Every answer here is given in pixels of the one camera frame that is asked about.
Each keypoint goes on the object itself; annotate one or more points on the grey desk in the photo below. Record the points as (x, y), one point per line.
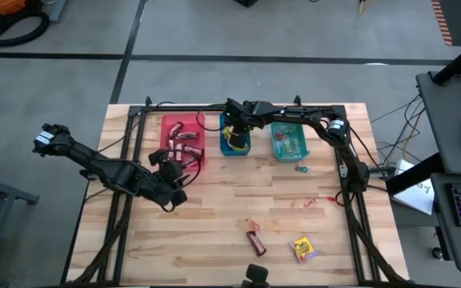
(442, 240)
(442, 112)

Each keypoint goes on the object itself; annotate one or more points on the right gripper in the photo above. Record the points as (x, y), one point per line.
(239, 138)

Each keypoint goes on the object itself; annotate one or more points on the black frame clamp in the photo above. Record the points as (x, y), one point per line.
(148, 103)
(297, 101)

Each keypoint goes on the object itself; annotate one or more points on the clear red candy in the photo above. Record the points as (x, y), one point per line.
(281, 137)
(309, 205)

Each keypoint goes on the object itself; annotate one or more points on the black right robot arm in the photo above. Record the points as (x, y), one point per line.
(294, 114)

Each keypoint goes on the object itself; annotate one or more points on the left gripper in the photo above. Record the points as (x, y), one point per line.
(160, 157)

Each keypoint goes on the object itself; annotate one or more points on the clear green candy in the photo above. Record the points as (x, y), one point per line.
(297, 146)
(285, 149)

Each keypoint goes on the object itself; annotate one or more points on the black pole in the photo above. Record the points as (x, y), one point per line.
(458, 62)

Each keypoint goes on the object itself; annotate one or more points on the green plastic bin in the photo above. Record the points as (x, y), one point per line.
(276, 157)

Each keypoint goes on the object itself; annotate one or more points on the yellow purple sour candy pack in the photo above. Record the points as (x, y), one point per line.
(302, 249)

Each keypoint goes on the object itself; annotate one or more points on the blue plastic bin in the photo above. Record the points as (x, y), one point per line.
(234, 153)

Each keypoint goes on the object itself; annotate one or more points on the black object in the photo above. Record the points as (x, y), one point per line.
(246, 2)

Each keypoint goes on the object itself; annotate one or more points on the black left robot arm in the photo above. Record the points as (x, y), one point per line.
(94, 160)

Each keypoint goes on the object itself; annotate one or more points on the black aluminium frame rail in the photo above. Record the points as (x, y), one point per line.
(353, 248)
(125, 216)
(182, 108)

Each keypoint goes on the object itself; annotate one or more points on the pink plastic bin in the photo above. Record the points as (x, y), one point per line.
(196, 120)

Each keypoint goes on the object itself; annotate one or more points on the clear wrapped teal candy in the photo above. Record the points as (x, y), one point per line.
(302, 169)

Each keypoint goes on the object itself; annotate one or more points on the white paper sheet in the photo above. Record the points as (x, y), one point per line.
(418, 196)

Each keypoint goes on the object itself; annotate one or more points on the grey box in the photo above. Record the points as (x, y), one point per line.
(57, 10)

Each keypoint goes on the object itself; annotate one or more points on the orange shop vacuum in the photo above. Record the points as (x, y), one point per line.
(4, 6)

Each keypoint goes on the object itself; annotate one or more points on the black desk beam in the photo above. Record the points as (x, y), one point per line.
(414, 176)

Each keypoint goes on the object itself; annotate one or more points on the black caster wheel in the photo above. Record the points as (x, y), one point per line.
(438, 253)

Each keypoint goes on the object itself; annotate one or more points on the small black camera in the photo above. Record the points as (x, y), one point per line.
(256, 274)

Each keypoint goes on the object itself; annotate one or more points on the wooden stick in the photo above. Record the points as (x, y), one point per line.
(361, 7)

